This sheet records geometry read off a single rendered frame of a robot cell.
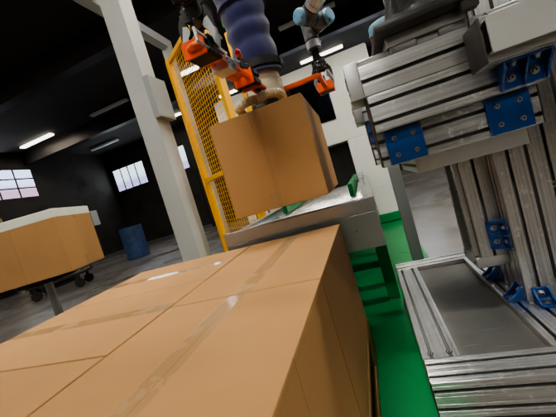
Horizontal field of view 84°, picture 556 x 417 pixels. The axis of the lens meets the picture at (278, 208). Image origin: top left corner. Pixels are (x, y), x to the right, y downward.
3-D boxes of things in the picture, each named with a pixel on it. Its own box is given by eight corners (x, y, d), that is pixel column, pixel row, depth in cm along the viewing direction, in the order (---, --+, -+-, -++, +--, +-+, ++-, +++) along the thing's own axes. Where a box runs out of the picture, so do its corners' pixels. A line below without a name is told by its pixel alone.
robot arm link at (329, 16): (323, 20, 148) (308, 32, 157) (337, 21, 155) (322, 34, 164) (318, 3, 148) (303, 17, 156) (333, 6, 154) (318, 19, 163)
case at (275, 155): (273, 202, 187) (254, 138, 185) (337, 184, 177) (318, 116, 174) (237, 219, 130) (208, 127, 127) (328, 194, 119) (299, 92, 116)
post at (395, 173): (415, 276, 186) (371, 114, 179) (428, 274, 184) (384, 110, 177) (418, 280, 179) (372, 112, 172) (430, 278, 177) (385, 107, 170)
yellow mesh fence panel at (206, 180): (230, 284, 291) (160, 64, 276) (239, 280, 296) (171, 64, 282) (284, 295, 220) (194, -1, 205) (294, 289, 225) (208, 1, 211)
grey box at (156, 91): (171, 122, 239) (159, 83, 237) (176, 119, 237) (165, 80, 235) (154, 118, 220) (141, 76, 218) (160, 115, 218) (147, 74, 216)
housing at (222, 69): (221, 79, 109) (218, 67, 109) (238, 72, 107) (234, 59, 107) (212, 74, 102) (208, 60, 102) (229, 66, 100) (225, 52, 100)
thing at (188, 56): (200, 69, 97) (195, 54, 97) (220, 59, 95) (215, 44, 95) (185, 61, 89) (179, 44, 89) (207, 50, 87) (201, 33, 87)
